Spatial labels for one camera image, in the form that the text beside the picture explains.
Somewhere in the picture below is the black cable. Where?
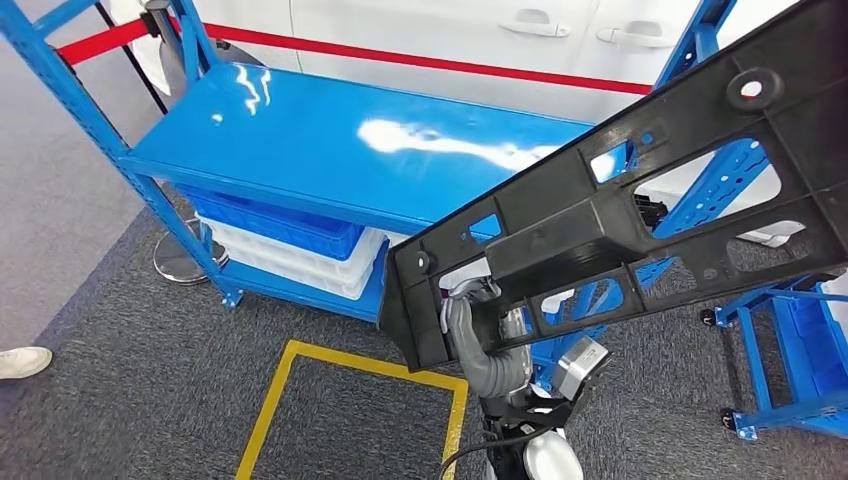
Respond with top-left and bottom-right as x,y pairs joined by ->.
437,430 -> 551,480

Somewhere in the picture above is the thin black strap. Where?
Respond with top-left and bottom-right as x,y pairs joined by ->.
94,0 -> 168,115

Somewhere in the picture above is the chrome stanchion with round base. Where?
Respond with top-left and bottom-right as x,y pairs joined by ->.
152,217 -> 230,287

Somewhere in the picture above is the white car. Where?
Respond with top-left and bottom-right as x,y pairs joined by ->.
109,0 -> 806,250

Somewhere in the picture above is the person's shoe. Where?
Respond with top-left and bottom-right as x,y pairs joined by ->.
0,346 -> 53,381

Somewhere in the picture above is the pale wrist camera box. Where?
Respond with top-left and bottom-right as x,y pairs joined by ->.
551,336 -> 612,402

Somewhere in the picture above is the black plastic bracket part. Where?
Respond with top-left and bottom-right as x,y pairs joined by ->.
634,193 -> 670,233

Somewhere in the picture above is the blue metal shelf rack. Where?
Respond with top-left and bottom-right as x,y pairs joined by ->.
0,0 -> 773,395
700,271 -> 848,442

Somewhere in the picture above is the red barrier belt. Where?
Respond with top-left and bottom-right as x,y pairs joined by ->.
58,18 -> 654,97

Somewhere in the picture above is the stanchion post with black head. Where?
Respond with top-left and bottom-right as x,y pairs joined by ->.
140,0 -> 190,97

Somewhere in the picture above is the black plastic plate frame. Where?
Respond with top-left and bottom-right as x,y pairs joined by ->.
378,0 -> 848,374

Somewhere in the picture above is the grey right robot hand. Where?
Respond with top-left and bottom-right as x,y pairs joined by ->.
439,276 -> 535,401

